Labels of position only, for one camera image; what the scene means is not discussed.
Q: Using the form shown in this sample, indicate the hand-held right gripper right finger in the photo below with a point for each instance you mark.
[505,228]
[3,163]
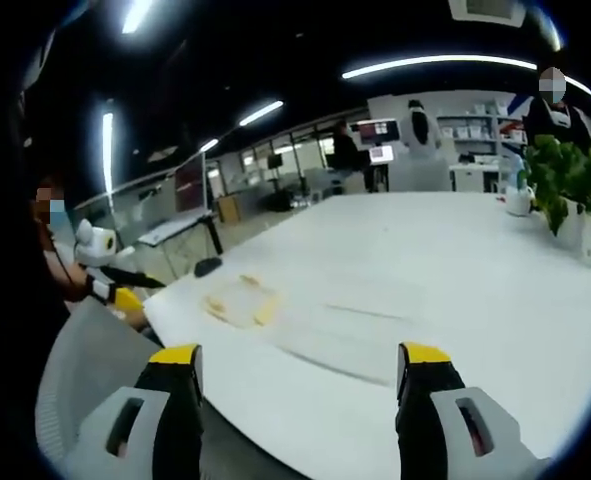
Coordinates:
[425,400]

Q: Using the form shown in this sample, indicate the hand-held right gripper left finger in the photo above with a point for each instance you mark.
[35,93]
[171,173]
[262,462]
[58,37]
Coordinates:
[175,400]

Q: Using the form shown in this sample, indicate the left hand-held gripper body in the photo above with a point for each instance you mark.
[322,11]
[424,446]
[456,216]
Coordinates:
[97,242]

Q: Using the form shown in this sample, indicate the white side desk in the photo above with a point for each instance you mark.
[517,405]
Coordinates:
[170,229]

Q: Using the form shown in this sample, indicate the grey office chair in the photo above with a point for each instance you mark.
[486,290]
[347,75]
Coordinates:
[90,360]

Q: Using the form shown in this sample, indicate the black computer mouse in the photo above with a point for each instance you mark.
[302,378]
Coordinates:
[207,266]

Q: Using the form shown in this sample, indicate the long ceiling light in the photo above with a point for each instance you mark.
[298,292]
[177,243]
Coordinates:
[261,113]
[107,155]
[440,62]
[136,16]

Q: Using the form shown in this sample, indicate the person's dark-clothed body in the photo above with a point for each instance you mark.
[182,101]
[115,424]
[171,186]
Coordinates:
[10,310]

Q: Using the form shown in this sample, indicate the computer monitor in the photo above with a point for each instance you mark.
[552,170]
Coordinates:
[191,182]

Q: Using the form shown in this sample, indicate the cardboard box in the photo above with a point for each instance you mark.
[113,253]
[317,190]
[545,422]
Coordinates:
[229,209]

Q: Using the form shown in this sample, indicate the black tripod stand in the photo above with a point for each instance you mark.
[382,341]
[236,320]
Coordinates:
[275,172]

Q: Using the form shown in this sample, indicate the white kettle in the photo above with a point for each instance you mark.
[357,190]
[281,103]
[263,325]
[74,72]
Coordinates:
[519,197]

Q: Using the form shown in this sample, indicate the white plant pot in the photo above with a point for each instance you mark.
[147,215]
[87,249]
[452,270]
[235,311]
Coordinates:
[575,230]

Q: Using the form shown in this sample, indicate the small display screen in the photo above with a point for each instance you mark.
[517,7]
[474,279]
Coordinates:
[381,153]

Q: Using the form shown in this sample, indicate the green potted plant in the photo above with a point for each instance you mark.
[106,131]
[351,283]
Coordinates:
[565,175]

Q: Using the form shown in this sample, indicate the white storage shelf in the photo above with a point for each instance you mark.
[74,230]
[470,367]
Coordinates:
[475,132]

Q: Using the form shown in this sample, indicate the ceiling air vent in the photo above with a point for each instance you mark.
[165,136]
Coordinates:
[485,11]

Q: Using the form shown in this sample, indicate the wall screen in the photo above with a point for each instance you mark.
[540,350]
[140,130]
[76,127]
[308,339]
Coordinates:
[379,130]

